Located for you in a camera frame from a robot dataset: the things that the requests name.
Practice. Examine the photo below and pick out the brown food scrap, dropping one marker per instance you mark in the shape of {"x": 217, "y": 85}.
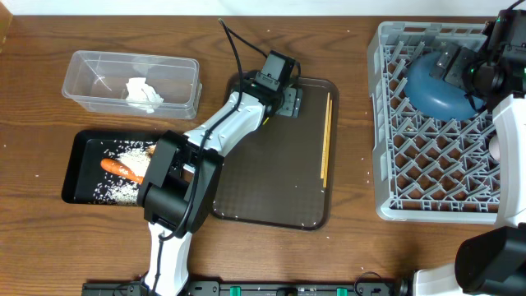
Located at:
{"x": 150, "y": 150}

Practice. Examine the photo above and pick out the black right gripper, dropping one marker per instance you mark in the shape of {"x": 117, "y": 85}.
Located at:
{"x": 463, "y": 58}

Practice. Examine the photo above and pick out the orange carrot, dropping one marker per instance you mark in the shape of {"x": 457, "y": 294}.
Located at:
{"x": 119, "y": 169}

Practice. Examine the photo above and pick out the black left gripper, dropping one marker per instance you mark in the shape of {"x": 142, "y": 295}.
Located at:
{"x": 294, "y": 106}

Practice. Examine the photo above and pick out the dark brown serving tray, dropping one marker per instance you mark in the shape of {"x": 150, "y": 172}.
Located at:
{"x": 273, "y": 175}

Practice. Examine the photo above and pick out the grey plastic dishwasher rack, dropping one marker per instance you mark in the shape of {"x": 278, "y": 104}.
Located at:
{"x": 425, "y": 169}

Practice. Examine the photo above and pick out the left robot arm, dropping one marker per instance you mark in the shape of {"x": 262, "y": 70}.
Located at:
{"x": 182, "y": 177}

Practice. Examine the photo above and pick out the black waste tray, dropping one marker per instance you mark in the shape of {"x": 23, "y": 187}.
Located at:
{"x": 83, "y": 171}

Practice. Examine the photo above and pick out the pile of white rice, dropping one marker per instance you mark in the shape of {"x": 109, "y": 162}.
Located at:
{"x": 118, "y": 191}

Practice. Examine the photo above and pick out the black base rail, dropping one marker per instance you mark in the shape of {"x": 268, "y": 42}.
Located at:
{"x": 211, "y": 288}

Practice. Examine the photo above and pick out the large dark blue bowl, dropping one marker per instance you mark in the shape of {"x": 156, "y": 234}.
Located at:
{"x": 435, "y": 98}

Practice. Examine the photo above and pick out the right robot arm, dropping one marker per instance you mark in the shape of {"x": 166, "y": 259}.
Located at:
{"x": 492, "y": 263}

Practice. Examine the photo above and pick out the clear plastic bin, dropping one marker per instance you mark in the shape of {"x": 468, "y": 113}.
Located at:
{"x": 97, "y": 81}

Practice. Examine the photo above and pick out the white paper napkin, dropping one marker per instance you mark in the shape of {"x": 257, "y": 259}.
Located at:
{"x": 142, "y": 96}

